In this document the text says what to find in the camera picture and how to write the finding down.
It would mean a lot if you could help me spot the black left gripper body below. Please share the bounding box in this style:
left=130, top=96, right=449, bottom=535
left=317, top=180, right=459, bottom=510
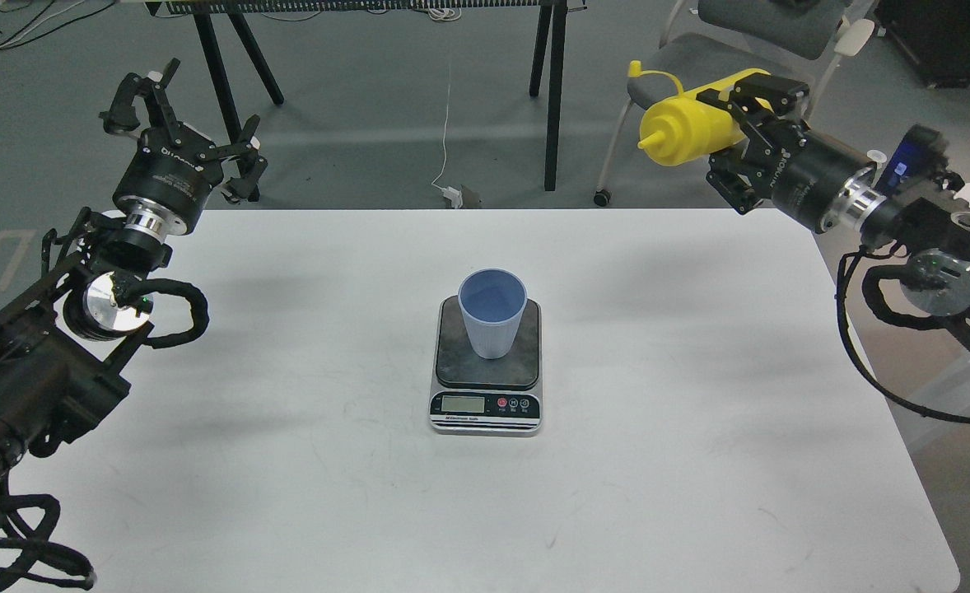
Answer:
left=113, top=138, right=217, bottom=239

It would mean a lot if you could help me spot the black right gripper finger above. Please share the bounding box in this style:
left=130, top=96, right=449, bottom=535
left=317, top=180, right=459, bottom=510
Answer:
left=695, top=70, right=811, bottom=132
left=706, top=152, right=774, bottom=215

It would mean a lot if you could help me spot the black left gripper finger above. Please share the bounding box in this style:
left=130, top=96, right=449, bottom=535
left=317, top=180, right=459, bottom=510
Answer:
left=99, top=58, right=194, bottom=153
left=200, top=114, right=269, bottom=203

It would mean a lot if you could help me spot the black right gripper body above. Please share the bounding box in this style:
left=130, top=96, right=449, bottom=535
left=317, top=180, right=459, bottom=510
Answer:
left=744, top=119, right=877, bottom=234

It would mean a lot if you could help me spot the yellow squeeze bottle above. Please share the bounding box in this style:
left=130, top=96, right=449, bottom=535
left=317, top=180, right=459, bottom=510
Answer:
left=628, top=60, right=770, bottom=166

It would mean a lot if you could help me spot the blue plastic cup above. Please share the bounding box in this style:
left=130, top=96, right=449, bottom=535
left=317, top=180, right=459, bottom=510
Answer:
left=456, top=268, right=528, bottom=360

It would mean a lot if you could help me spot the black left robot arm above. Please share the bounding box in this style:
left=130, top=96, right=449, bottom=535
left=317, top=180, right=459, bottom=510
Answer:
left=0, top=59, right=268, bottom=592

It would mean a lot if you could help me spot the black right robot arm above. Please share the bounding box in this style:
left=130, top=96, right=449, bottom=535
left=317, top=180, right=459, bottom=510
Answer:
left=693, top=72, right=970, bottom=425

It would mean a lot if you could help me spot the digital kitchen scale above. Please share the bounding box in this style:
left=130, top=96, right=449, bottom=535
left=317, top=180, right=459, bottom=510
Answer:
left=427, top=296, right=543, bottom=437

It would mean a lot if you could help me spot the grey office chair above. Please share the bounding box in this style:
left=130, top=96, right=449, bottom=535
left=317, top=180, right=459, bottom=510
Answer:
left=594, top=1, right=876, bottom=207

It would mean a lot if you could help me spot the white plastic spool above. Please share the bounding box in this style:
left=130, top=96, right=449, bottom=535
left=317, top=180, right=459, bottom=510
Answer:
left=866, top=149, right=888, bottom=168

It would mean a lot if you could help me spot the black cabinet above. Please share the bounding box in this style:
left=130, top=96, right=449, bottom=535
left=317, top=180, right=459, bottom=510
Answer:
left=875, top=1, right=970, bottom=89

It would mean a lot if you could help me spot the black-legged background table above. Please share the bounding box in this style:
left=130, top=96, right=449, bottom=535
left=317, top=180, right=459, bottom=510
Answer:
left=144, top=0, right=590, bottom=203

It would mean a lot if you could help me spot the white charger cable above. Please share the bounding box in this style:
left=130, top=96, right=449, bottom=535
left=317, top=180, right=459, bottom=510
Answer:
left=431, top=66, right=483, bottom=208

